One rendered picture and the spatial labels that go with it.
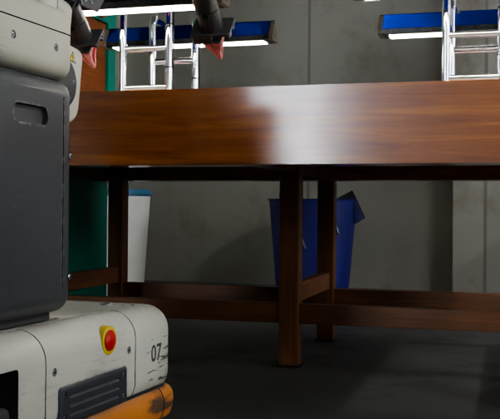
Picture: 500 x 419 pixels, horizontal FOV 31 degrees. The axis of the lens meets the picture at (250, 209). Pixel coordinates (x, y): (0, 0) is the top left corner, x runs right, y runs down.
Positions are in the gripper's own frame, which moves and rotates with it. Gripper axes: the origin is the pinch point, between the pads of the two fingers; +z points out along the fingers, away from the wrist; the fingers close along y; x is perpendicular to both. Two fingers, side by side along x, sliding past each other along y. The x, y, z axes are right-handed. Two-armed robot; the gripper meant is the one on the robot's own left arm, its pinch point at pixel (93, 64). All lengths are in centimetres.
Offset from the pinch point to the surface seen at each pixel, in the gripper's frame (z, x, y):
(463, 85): -5, 18, -98
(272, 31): 40, -62, -32
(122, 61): 20.9, -25.8, 5.9
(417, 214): 206, -122, -65
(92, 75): 67, -74, 47
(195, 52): 35, -46, -9
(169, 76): 24.1, -22.2, -9.5
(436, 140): 3, 28, -92
